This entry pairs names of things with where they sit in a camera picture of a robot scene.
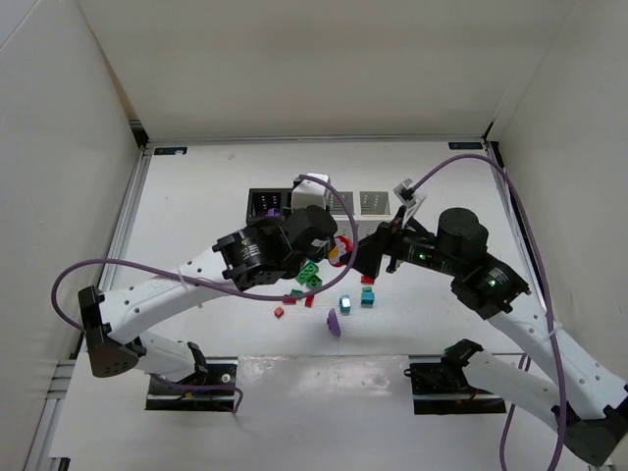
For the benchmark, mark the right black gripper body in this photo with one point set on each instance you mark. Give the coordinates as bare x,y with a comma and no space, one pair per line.
375,250

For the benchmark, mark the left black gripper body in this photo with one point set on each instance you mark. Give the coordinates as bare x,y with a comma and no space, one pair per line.
323,246

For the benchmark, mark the red flower lego piece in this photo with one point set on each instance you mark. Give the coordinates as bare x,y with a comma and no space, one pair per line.
342,246

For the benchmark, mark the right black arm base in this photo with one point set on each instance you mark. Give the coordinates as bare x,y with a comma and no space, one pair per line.
438,391

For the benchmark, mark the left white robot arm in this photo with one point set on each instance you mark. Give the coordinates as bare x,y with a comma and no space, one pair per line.
118,322

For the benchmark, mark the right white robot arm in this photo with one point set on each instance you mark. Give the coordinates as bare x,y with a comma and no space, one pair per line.
578,398

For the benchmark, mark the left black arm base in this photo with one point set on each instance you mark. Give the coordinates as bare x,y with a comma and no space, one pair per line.
213,391

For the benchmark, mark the white double bin container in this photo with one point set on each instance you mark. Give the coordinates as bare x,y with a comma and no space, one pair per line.
369,210

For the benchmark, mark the teal lego brick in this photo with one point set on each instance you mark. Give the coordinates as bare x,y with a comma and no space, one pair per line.
368,297

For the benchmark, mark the large green lego brick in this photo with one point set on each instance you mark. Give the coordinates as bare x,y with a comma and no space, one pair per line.
308,275

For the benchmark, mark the black double bin container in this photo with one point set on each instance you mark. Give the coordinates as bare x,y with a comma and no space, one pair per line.
260,200

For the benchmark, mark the light blue lego brick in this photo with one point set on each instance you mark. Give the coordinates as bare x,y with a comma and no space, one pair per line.
344,304

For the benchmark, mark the red and green lego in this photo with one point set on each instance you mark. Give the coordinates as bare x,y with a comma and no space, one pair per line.
292,297

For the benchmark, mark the flat purple lego piece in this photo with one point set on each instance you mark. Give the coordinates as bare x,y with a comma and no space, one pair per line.
333,323

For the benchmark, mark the blue label right corner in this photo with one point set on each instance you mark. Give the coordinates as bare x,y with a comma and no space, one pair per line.
465,146

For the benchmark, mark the blue label corner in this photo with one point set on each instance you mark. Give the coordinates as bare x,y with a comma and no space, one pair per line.
169,151
465,146

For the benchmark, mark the blue label left corner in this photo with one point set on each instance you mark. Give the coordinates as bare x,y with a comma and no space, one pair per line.
169,151

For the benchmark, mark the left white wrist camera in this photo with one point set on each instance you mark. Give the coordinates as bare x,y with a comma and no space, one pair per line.
306,193

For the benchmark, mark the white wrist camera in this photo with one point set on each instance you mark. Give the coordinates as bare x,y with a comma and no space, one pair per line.
306,193
409,198

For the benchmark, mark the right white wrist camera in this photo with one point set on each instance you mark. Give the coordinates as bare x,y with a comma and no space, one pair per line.
409,198

